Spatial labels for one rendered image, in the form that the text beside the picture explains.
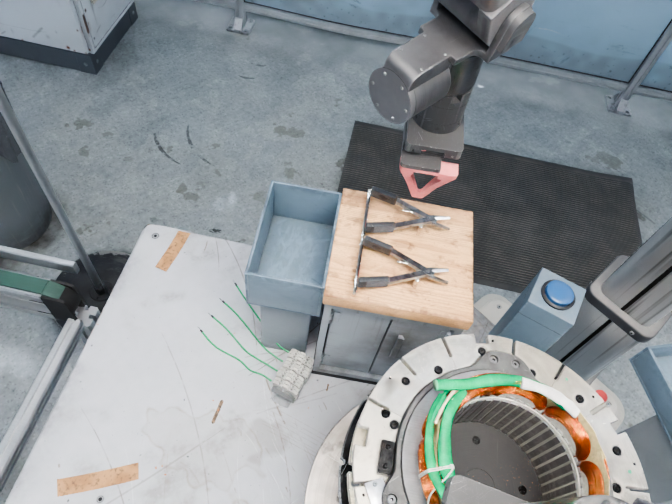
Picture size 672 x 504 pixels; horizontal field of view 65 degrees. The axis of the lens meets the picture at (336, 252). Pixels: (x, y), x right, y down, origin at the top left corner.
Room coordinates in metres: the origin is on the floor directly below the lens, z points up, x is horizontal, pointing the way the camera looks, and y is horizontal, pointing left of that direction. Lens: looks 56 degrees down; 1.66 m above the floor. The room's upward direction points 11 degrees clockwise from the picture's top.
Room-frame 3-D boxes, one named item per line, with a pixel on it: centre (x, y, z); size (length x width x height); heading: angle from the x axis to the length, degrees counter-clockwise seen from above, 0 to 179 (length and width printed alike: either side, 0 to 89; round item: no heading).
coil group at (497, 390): (0.23, -0.23, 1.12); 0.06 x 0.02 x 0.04; 88
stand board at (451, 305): (0.43, -0.09, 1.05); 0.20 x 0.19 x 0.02; 91
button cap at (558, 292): (0.43, -0.33, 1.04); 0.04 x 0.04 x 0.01
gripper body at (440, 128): (0.49, -0.08, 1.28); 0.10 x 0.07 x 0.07; 1
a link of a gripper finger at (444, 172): (0.47, -0.09, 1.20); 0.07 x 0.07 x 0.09; 1
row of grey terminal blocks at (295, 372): (0.32, 0.03, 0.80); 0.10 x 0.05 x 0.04; 162
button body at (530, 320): (0.43, -0.33, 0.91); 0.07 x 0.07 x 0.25; 68
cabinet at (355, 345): (0.43, -0.09, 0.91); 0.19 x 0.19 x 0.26; 1
